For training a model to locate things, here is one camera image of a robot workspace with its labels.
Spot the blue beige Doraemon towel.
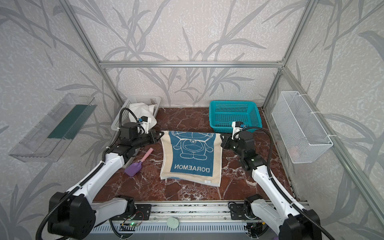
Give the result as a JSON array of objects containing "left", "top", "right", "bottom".
[{"left": 160, "top": 131, "right": 223, "bottom": 187}]

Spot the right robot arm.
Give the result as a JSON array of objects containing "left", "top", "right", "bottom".
[{"left": 220, "top": 129, "right": 334, "bottom": 240}]

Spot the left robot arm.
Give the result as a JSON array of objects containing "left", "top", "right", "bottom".
[{"left": 36, "top": 122, "right": 164, "bottom": 240}]

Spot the grey plastic basket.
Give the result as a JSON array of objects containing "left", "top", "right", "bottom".
[{"left": 111, "top": 95, "right": 162, "bottom": 131}]

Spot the white crumpled towel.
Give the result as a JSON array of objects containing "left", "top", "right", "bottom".
[{"left": 129, "top": 103, "right": 157, "bottom": 130}]

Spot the teal plastic basket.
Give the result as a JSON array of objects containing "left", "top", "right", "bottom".
[{"left": 209, "top": 101, "right": 263, "bottom": 133}]

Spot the pale green round disc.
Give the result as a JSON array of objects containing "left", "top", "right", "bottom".
[{"left": 167, "top": 217, "right": 180, "bottom": 230}]

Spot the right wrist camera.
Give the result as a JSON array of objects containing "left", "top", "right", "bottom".
[{"left": 232, "top": 122, "right": 245, "bottom": 140}]

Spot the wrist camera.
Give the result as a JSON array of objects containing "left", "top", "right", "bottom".
[
  {"left": 232, "top": 122, "right": 245, "bottom": 140},
  {"left": 137, "top": 116, "right": 150, "bottom": 134}
]

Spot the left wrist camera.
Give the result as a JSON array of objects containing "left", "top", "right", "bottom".
[{"left": 137, "top": 116, "right": 150, "bottom": 134}]

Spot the white wire mesh basket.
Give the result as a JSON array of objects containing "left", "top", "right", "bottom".
[{"left": 272, "top": 91, "right": 334, "bottom": 164}]

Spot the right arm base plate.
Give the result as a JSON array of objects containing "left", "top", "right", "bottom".
[{"left": 228, "top": 202, "right": 248, "bottom": 221}]

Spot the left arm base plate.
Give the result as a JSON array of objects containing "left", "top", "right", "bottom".
[{"left": 127, "top": 204, "right": 152, "bottom": 221}]

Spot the clear acrylic wall shelf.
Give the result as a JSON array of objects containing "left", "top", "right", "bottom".
[{"left": 9, "top": 94, "right": 97, "bottom": 163}]

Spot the aluminium rail frame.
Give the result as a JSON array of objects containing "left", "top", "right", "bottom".
[{"left": 53, "top": 200, "right": 325, "bottom": 240}]

